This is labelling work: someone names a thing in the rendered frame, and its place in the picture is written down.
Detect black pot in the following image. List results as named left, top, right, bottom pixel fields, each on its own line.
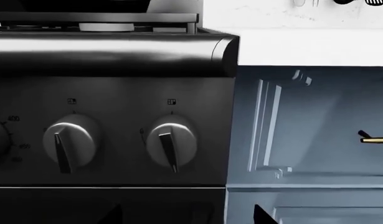
left=0, top=0, right=152, bottom=14

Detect black oven door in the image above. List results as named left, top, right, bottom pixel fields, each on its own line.
left=0, top=187, right=227, bottom=224

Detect black stove knob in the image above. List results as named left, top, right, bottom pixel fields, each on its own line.
left=42, top=113, right=102, bottom=175
left=146, top=114, right=199, bottom=174

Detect stainless steel stove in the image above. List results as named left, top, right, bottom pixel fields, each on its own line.
left=0, top=0, right=242, bottom=224

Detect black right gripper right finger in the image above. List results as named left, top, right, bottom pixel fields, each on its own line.
left=253, top=203, right=277, bottom=224

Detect brass drawer handle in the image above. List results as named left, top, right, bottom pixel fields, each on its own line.
left=357, top=129, right=383, bottom=144

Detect blue cabinet door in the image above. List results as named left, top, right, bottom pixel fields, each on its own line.
left=224, top=186, right=383, bottom=224

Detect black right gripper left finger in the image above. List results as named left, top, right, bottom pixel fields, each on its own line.
left=97, top=203, right=124, bottom=224

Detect silver burner cap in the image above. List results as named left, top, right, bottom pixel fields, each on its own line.
left=78, top=22, right=135, bottom=32

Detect blue cabinet drawer front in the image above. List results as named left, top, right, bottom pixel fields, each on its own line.
left=228, top=65, right=383, bottom=187

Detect black stove grate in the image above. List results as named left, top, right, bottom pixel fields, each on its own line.
left=0, top=12, right=200, bottom=34

